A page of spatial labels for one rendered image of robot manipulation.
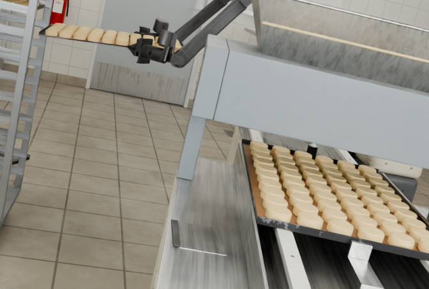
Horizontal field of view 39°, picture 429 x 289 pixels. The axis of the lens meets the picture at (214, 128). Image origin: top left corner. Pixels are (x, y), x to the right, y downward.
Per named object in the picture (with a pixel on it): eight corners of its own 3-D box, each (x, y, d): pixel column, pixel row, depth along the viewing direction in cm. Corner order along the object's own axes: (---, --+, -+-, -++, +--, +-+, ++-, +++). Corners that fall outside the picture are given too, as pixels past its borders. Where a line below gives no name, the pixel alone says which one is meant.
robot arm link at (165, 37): (183, 66, 238) (179, 66, 246) (191, 37, 237) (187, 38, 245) (154, 57, 235) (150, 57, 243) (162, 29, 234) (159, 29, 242)
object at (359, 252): (381, 297, 104) (389, 273, 103) (359, 292, 104) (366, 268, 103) (364, 266, 115) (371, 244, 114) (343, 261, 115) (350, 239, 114)
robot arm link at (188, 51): (260, -2, 241) (251, 0, 252) (251, -14, 240) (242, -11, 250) (180, 71, 237) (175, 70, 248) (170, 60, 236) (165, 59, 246)
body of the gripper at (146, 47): (135, 62, 244) (148, 66, 240) (138, 37, 242) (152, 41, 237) (146, 62, 249) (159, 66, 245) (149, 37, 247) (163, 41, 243)
